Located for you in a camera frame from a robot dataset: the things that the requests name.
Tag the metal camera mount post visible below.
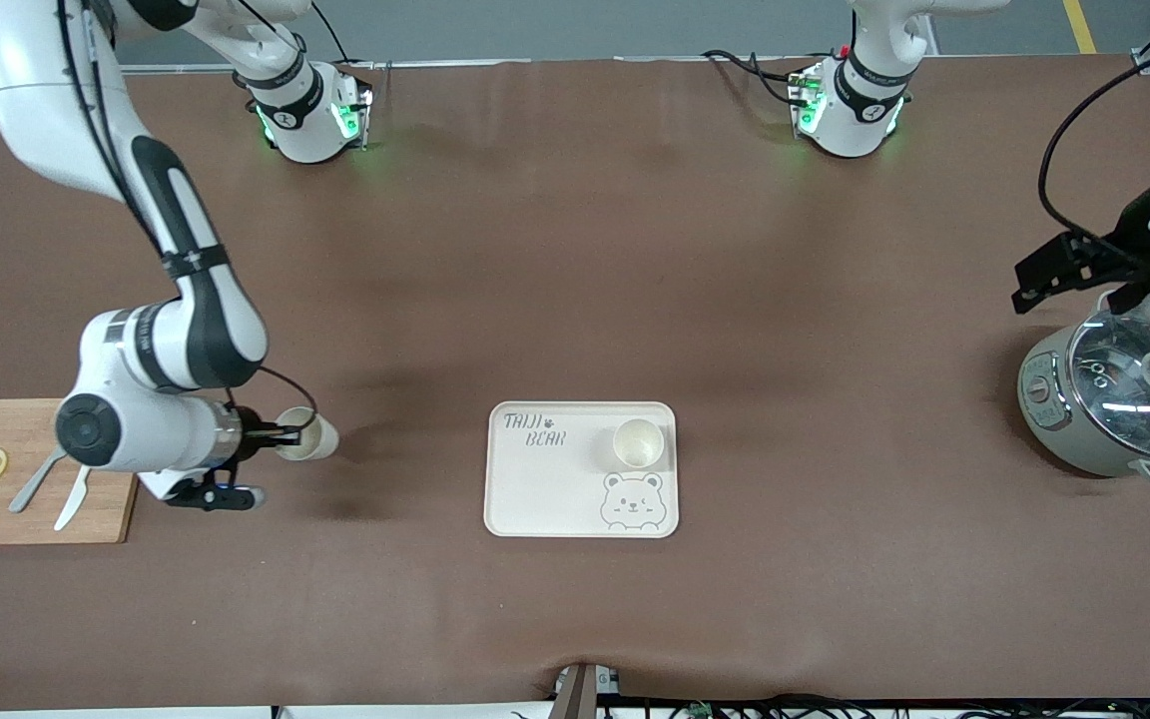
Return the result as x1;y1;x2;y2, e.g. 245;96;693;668
550;662;626;719

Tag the grey plastic knife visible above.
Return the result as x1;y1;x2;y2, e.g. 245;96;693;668
9;449;67;514

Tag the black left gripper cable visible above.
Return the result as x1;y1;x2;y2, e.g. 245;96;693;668
1037;50;1150;246

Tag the white plastic knife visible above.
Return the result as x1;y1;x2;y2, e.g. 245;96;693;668
53;464;92;532

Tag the glass pot lid with knob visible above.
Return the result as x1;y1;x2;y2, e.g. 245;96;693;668
1067;305;1150;460

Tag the black arm base cable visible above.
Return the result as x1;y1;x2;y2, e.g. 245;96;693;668
310;0;356;66
701;48;808;109

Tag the grey cooking pot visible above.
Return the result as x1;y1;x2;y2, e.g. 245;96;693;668
1017;292;1150;488

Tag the brown table cover mat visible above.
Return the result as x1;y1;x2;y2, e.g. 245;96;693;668
0;55;1150;712

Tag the cream tray with bear print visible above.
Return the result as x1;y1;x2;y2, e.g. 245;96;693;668
483;401;680;539

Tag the black left arm base cable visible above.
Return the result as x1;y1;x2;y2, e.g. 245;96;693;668
701;48;808;109

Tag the black right arm base cable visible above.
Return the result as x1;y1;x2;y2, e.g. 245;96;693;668
310;0;356;66

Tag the white IKEA cup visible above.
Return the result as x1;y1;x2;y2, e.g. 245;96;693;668
612;418;665;470
274;406;339;462

